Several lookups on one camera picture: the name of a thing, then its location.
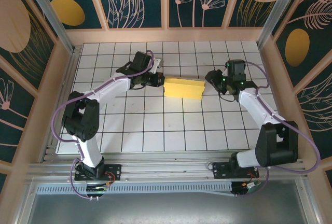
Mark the yellow white paper box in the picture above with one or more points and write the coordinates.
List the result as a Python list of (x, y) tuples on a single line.
[(184, 89)]

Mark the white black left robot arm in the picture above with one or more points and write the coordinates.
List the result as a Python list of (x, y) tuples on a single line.
[(89, 151)]

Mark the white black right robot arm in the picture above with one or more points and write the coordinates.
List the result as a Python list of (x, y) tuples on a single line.
[(259, 110)]

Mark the small circuit board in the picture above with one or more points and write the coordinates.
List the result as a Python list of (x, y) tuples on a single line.
[(97, 189), (246, 186)]

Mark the grey metal sheet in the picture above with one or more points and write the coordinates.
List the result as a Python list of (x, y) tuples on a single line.
[(166, 208)]

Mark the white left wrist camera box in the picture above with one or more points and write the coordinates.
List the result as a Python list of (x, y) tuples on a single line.
[(157, 64)]

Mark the aluminium side rail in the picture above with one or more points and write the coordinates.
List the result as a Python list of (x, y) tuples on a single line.
[(70, 71)]

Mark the aluminium corner post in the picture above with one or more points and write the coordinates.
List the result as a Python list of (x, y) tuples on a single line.
[(278, 14), (51, 14)]

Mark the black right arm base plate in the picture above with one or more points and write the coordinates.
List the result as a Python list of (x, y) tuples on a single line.
[(220, 169)]

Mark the aluminium extrusion base frame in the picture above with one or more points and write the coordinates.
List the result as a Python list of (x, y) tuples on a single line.
[(166, 168)]

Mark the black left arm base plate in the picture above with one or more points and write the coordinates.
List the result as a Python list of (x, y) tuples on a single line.
[(115, 169)]

